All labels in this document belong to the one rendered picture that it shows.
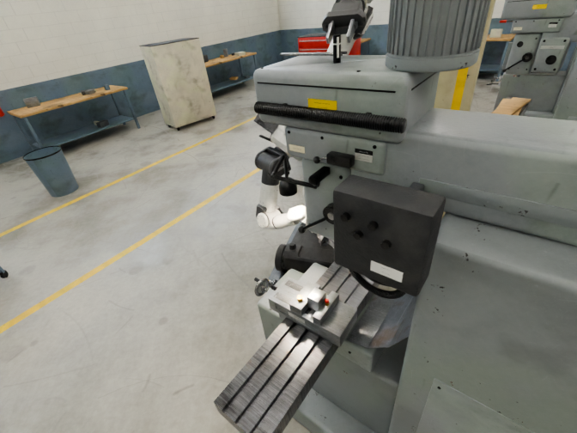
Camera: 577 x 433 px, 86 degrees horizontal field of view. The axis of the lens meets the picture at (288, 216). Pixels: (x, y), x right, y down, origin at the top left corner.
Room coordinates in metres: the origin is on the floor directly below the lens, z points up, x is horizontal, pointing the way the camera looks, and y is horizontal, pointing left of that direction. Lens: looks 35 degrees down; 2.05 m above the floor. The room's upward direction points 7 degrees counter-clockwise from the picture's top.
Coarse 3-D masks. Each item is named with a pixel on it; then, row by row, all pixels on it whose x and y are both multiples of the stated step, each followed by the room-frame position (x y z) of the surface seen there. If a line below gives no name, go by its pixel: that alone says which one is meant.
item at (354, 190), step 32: (352, 192) 0.52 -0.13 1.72; (384, 192) 0.50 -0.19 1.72; (416, 192) 0.49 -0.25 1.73; (352, 224) 0.51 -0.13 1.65; (384, 224) 0.46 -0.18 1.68; (416, 224) 0.42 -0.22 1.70; (352, 256) 0.51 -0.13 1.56; (384, 256) 0.46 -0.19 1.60; (416, 256) 0.42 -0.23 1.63; (416, 288) 0.41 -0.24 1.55
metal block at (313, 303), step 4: (316, 288) 0.85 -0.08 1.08; (312, 292) 0.83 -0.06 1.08; (316, 292) 0.83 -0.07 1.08; (320, 292) 0.83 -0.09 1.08; (324, 292) 0.82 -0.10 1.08; (308, 296) 0.81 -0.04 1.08; (312, 296) 0.81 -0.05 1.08; (316, 296) 0.81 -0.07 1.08; (320, 296) 0.80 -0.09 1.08; (324, 296) 0.81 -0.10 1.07; (308, 300) 0.81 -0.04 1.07; (312, 300) 0.80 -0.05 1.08; (316, 300) 0.79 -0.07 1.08; (320, 300) 0.79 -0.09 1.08; (324, 300) 0.81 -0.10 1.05; (308, 304) 0.81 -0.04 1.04; (312, 304) 0.80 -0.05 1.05; (316, 304) 0.78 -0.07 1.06; (320, 304) 0.79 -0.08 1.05; (316, 308) 0.79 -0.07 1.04
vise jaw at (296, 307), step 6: (312, 282) 0.92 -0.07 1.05; (306, 288) 0.89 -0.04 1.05; (312, 288) 0.88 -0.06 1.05; (318, 288) 0.88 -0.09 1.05; (300, 294) 0.86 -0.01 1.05; (306, 294) 0.85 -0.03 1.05; (294, 300) 0.83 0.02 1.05; (306, 300) 0.82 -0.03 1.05; (294, 306) 0.80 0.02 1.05; (300, 306) 0.80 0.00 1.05; (306, 306) 0.80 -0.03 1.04; (300, 312) 0.78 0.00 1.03
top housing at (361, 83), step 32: (288, 64) 1.00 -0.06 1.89; (320, 64) 0.94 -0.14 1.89; (352, 64) 0.88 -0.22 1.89; (384, 64) 0.83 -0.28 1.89; (288, 96) 0.90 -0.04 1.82; (320, 96) 0.83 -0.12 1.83; (352, 96) 0.77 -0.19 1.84; (384, 96) 0.72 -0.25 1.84; (416, 96) 0.74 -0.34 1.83; (320, 128) 0.84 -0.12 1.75; (352, 128) 0.77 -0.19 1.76
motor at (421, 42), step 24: (408, 0) 0.73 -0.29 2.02; (432, 0) 0.70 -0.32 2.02; (456, 0) 0.69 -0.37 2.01; (480, 0) 0.70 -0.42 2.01; (408, 24) 0.73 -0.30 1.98; (432, 24) 0.70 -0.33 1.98; (456, 24) 0.68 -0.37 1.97; (480, 24) 0.71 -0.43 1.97; (408, 48) 0.73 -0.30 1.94; (432, 48) 0.70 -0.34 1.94; (456, 48) 0.69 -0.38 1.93
